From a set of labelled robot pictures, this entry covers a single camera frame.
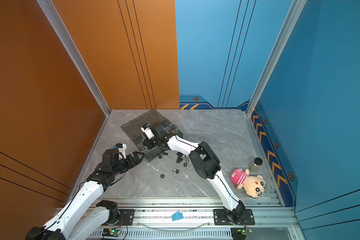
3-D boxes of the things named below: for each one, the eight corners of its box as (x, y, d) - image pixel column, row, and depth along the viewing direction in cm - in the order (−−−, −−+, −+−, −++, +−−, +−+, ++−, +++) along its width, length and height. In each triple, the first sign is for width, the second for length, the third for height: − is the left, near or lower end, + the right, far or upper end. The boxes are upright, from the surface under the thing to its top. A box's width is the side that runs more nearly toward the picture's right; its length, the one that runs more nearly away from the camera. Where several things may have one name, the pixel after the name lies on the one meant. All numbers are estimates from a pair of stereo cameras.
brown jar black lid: (249, 172, 91) (255, 164, 83) (247, 165, 94) (253, 157, 86) (256, 172, 91) (264, 164, 83) (254, 165, 94) (261, 157, 86)
